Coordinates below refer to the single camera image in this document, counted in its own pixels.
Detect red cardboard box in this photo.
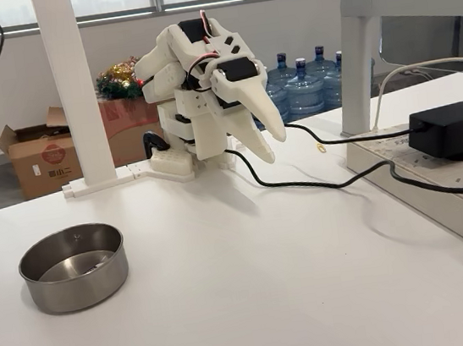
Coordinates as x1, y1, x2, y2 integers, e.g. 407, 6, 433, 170
97, 92, 167, 168

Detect open brown cardboard box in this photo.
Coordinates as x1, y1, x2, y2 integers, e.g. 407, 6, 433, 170
0, 102, 86, 204

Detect round metal bowl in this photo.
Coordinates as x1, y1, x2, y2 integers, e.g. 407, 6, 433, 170
13, 220, 135, 320

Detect black table clamp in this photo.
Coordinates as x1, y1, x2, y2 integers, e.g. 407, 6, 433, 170
141, 128, 170, 156

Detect white power strip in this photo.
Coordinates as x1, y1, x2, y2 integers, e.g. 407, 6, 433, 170
341, 115, 463, 291

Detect tinsel christmas wreath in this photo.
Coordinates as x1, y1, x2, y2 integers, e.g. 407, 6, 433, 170
92, 54, 148, 105

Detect black power adapter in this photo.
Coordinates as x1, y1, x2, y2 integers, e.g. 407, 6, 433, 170
402, 101, 463, 170

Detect red white black servo cable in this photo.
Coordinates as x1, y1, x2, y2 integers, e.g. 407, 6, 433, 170
178, 7, 228, 92

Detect black power cable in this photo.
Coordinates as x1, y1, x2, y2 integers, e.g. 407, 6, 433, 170
282, 104, 426, 152
223, 118, 463, 227

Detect white power cable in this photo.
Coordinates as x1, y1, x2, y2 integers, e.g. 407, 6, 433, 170
365, 56, 463, 132

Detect short white cable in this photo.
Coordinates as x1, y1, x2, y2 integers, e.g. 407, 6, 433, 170
403, 65, 433, 84

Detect white camera stand post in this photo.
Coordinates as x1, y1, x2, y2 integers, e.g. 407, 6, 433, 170
30, 0, 187, 202

